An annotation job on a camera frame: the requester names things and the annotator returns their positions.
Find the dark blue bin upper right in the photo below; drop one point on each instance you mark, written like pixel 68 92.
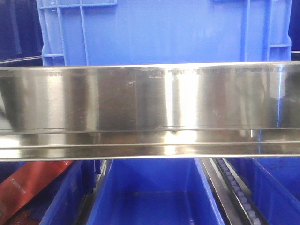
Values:
pixel 294 27

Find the blue plastic bin shelf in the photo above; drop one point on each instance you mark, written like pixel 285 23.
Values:
pixel 127 32

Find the left roller track rail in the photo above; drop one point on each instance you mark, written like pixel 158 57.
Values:
pixel 89 200

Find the dark blue bin upper left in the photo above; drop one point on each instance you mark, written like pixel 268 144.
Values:
pixel 20 32

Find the stainless steel shelf front rail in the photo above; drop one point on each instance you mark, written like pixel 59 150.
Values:
pixel 249 109

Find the red packet in bin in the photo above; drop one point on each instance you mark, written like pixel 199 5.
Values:
pixel 25 183

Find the blue bin lower left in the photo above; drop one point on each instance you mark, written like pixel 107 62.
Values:
pixel 59 202

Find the blue bin lower right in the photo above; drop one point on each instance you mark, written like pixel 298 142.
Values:
pixel 274 183

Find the blue bin lower middle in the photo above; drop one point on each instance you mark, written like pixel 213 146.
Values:
pixel 162 191

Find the dark blue bin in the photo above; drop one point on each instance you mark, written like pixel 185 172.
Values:
pixel 294 27
pixel 20 32

